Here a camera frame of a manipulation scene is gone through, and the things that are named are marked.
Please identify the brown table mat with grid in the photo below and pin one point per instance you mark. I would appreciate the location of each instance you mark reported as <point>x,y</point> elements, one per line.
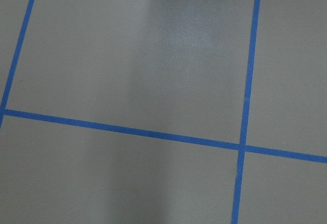
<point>163,111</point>

